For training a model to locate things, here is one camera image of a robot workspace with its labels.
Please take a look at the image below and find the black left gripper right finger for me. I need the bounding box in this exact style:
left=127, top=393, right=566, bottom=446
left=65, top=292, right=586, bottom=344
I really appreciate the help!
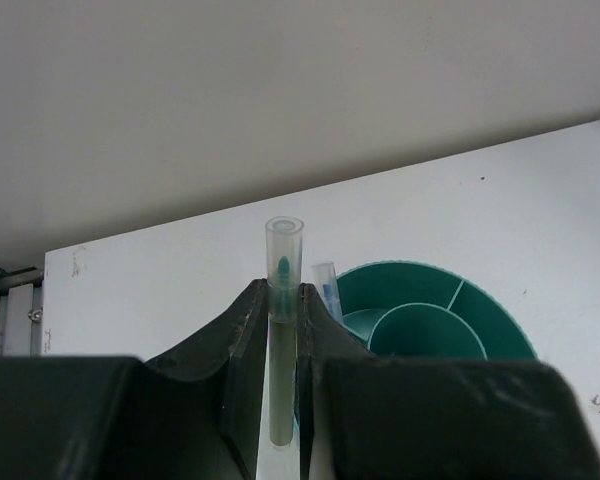
left=297, top=284, right=600, bottom=479

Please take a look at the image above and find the teal round pen holder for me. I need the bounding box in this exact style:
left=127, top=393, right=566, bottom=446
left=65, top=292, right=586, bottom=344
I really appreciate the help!
left=335, top=261, right=537, bottom=360

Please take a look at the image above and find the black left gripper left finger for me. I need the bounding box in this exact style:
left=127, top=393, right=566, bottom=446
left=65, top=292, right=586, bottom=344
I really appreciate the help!
left=0, top=279, right=267, bottom=479

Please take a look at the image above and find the blue highlighter pen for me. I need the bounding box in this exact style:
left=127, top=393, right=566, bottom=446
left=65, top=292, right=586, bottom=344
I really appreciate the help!
left=312, top=262, right=344, bottom=325

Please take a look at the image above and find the aluminium right side rail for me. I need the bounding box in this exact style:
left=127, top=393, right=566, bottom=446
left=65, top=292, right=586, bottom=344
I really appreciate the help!
left=0, top=267, right=44, bottom=357

